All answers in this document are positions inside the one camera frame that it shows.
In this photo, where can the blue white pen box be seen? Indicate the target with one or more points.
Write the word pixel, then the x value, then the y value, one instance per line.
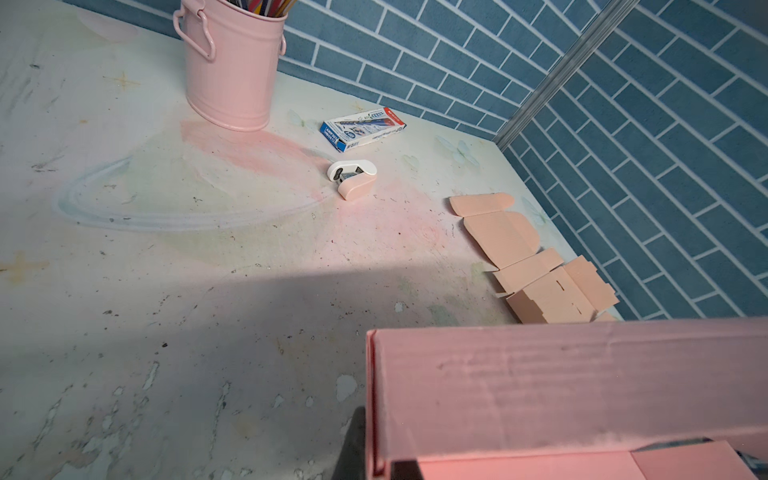
pixel 352 131

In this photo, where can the pink pencil bucket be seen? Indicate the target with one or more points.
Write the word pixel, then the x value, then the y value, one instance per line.
pixel 231 62

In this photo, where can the coloured pencils bundle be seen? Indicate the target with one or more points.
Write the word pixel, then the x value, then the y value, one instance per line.
pixel 266 8

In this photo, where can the pink paper box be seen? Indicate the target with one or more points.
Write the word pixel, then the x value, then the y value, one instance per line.
pixel 669 399

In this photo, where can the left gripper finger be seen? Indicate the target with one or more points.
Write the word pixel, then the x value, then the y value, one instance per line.
pixel 351 463

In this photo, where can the peach paper box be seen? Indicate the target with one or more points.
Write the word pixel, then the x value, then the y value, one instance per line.
pixel 539 286

